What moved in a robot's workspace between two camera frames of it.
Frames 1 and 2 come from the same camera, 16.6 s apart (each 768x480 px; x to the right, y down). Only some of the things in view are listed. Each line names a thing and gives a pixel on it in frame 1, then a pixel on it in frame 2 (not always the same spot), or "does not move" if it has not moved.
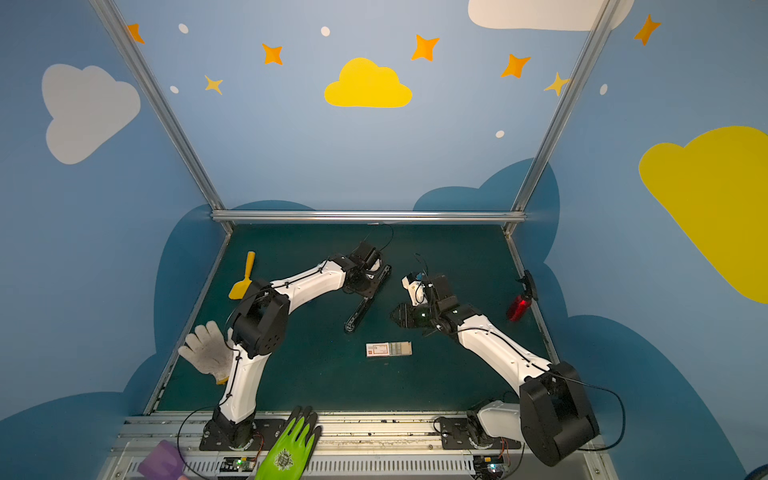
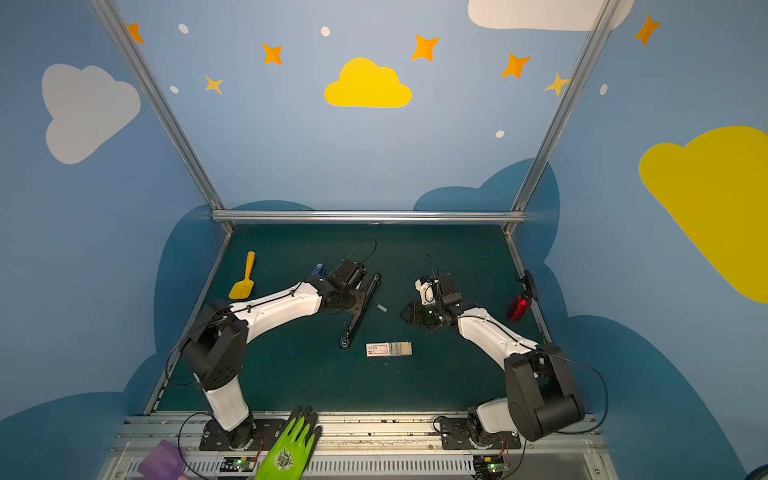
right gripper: [417, 315] does not move
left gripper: [372, 287] -> [361, 300]
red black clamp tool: [521, 303] does not move
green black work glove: [289, 457] does not move
